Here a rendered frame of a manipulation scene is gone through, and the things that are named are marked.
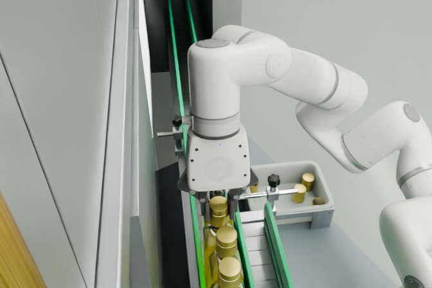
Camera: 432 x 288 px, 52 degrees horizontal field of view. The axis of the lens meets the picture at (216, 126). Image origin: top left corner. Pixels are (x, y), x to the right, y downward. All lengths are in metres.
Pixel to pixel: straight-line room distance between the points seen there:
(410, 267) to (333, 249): 0.46
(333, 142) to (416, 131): 0.15
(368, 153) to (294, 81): 0.22
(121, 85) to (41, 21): 0.33
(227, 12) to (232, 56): 1.08
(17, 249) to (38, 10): 0.19
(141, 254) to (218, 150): 0.19
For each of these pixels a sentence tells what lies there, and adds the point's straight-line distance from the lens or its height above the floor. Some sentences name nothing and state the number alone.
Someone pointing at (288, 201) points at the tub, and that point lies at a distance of 1.30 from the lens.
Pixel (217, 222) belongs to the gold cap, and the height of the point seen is 1.14.
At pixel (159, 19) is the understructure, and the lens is 2.19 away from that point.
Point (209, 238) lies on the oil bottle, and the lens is 0.82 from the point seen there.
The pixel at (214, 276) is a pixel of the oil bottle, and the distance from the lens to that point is 0.80.
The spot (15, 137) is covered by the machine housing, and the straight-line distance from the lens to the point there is 0.25.
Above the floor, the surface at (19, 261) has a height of 1.63.
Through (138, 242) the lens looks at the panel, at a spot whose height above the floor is 1.26.
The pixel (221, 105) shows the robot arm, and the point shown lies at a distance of 0.64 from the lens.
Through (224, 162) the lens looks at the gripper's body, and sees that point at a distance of 0.70.
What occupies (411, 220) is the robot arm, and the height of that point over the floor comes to 1.16.
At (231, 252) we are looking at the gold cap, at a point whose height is 1.13.
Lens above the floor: 1.77
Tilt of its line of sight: 41 degrees down
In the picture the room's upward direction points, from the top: straight up
